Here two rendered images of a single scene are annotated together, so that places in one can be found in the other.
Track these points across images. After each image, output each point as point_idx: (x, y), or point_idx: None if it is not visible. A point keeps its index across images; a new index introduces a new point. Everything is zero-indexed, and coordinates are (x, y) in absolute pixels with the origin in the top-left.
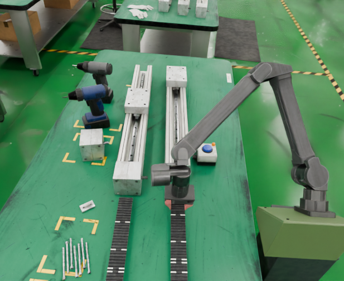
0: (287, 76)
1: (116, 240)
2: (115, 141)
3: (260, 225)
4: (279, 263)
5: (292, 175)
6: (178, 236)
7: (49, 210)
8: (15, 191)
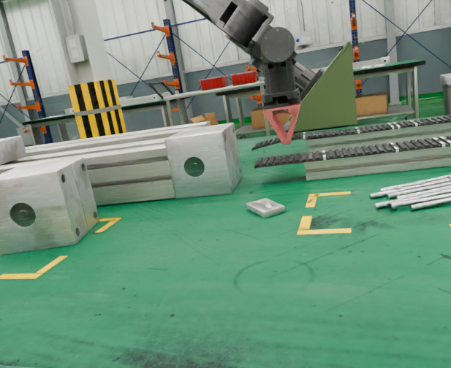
0: None
1: (371, 150)
2: None
3: (316, 119)
4: None
5: None
6: (347, 130)
7: (270, 255)
8: (129, 361)
